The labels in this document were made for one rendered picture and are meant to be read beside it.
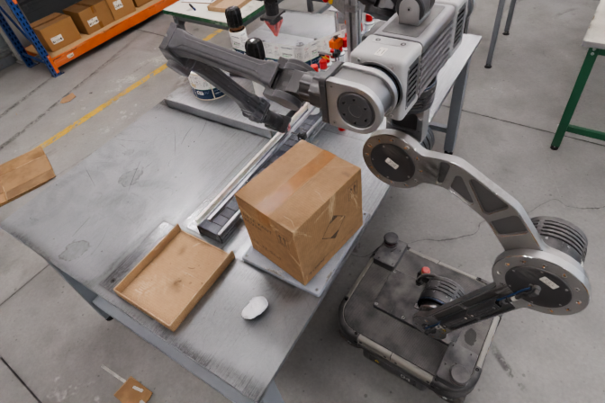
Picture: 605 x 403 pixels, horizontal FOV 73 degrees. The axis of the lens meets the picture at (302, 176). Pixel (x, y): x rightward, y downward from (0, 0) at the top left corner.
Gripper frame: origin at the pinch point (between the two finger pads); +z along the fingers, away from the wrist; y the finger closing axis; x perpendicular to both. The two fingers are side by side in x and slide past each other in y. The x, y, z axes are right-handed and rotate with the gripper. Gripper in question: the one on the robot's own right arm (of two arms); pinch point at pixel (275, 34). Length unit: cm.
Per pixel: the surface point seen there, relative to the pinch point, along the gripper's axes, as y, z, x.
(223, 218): 74, 30, 20
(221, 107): 19.8, 31.6, -24.6
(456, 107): -84, 78, 64
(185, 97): 20, 32, -48
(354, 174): 57, 6, 64
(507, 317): 16, 117, 123
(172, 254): 92, 35, 10
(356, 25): -4.2, -7.2, 35.9
